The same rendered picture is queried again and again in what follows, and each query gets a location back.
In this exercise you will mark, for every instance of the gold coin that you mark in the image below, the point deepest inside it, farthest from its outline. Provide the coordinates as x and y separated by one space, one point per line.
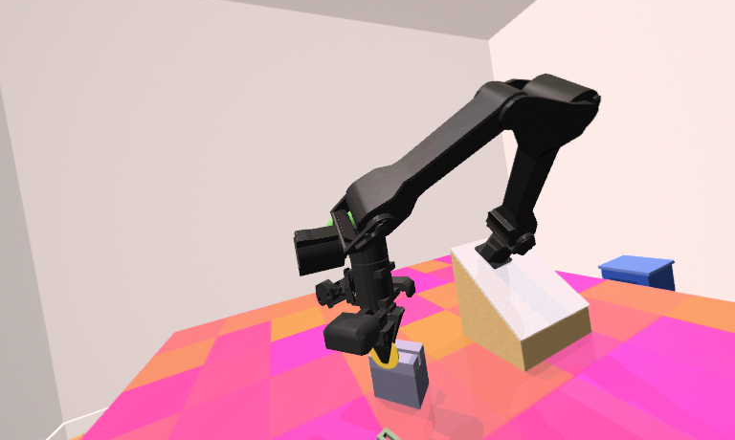
394 357

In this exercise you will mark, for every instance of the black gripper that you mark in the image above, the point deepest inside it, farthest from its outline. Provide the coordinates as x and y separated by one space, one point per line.
377 323

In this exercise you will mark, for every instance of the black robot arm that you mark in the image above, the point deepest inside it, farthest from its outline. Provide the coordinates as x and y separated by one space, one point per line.
544 114

